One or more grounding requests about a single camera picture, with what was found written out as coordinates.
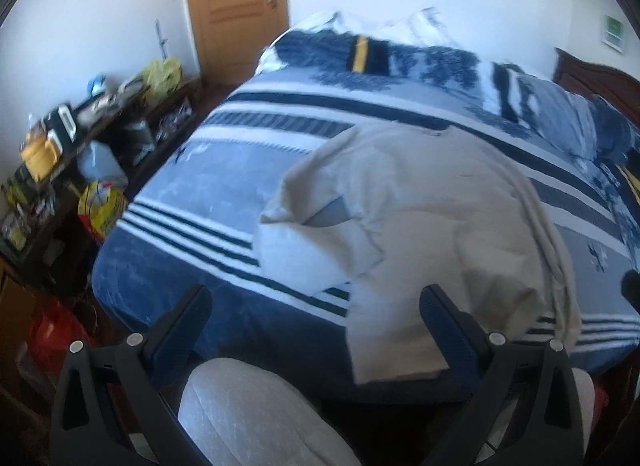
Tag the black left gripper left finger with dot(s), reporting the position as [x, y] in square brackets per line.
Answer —
[85, 426]

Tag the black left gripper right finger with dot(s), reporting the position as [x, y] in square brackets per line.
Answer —
[525, 407]

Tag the beige knit sweater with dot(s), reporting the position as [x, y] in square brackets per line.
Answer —
[390, 209]

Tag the red bag on floor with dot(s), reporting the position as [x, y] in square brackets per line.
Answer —
[51, 330]

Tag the grey trouser knee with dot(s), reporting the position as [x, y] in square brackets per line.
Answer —
[238, 414]

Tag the yellow red snack bag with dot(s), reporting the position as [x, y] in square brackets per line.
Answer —
[100, 206]

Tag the blue white striped bed blanket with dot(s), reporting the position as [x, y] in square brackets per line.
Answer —
[194, 222]

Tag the dark low side table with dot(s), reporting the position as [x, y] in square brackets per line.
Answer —
[140, 135]

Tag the yellow box on table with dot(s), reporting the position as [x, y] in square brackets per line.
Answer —
[40, 156]

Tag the blue grey pillow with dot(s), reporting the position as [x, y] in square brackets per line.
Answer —
[587, 128]

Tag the dark wooden headboard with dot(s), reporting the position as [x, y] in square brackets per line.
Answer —
[587, 79]

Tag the yellow plastic bag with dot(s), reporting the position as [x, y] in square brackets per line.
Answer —
[161, 78]

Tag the wooden door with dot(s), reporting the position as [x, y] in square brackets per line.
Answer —
[229, 35]

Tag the green framed wall picture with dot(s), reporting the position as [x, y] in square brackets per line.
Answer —
[613, 33]

